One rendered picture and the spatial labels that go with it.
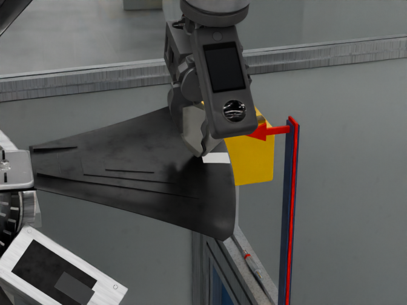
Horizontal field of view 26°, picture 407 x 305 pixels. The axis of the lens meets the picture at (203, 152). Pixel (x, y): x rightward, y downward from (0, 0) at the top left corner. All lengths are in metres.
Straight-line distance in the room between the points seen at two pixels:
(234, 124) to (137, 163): 0.17
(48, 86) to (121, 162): 0.76
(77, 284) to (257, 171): 0.39
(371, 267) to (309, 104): 0.50
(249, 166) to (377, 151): 0.74
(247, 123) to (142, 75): 0.91
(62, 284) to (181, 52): 0.33
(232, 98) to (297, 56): 0.98
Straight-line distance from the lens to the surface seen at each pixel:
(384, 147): 2.05
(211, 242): 1.52
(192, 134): 0.99
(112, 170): 1.00
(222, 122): 0.87
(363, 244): 2.17
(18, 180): 0.99
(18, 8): 1.03
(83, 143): 1.05
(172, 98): 0.95
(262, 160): 1.35
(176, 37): 0.95
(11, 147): 1.21
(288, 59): 1.87
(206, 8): 0.88
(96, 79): 1.76
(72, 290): 1.08
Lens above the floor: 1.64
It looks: 27 degrees down
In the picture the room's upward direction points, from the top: straight up
